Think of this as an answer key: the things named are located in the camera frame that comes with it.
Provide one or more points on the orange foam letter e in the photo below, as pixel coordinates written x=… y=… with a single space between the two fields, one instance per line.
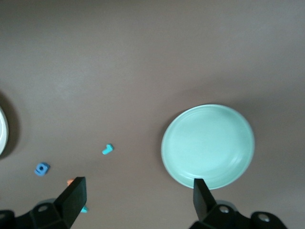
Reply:
x=69 y=182

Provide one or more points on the blue foam letter g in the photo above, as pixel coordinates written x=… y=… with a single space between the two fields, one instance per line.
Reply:
x=38 y=172

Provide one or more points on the brown table mat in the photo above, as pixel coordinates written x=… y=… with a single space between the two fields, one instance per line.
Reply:
x=143 y=59

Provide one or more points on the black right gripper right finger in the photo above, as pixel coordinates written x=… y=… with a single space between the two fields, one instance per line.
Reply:
x=202 y=200

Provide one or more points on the teal foam letter r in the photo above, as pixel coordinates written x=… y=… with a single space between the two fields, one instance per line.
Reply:
x=107 y=149

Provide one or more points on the green round plate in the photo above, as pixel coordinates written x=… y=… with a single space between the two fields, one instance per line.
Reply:
x=207 y=143

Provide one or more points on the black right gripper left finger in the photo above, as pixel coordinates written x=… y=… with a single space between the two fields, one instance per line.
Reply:
x=72 y=200

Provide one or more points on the teal foam letter d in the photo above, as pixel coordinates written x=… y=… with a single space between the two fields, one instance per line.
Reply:
x=85 y=210

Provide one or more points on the beige round plate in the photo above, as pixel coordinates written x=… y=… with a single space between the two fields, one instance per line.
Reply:
x=3 y=133

